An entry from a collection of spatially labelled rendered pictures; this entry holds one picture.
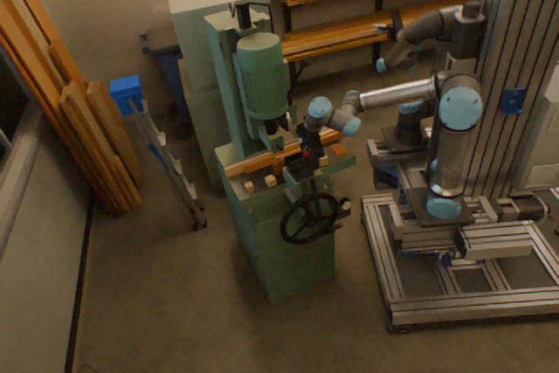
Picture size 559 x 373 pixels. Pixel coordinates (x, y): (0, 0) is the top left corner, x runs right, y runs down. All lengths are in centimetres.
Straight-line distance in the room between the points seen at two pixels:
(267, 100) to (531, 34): 97
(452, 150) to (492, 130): 44
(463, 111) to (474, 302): 122
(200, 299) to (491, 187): 173
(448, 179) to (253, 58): 83
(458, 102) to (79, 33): 339
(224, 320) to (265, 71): 150
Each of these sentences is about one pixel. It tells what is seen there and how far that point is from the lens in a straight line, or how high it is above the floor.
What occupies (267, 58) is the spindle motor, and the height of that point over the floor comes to 147.
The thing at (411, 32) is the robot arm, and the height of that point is 138.
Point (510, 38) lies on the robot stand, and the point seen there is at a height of 148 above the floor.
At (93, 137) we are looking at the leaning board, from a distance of 288.
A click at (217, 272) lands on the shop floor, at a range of 262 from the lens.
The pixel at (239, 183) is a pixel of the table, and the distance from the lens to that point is 179.
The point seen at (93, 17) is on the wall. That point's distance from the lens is 397.
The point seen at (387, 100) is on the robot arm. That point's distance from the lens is 146.
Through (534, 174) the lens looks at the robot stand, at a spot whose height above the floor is 86.
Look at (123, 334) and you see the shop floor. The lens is 261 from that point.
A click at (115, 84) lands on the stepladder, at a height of 116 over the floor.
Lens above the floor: 208
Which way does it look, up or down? 39 degrees down
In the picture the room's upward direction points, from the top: 8 degrees counter-clockwise
